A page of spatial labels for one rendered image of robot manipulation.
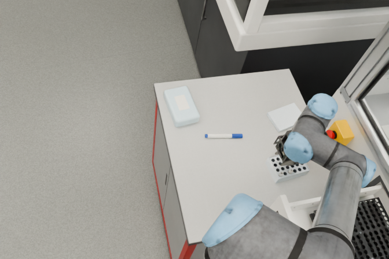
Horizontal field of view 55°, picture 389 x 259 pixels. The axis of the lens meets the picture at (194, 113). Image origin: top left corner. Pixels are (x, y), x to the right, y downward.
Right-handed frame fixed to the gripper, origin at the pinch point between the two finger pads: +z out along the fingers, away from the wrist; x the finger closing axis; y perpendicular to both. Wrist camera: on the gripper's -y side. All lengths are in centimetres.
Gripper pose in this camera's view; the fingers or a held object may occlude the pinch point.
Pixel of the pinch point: (288, 159)
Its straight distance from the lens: 133.3
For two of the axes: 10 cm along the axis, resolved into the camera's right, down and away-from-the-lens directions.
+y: -9.4, 2.0, -2.7
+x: 3.2, 8.1, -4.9
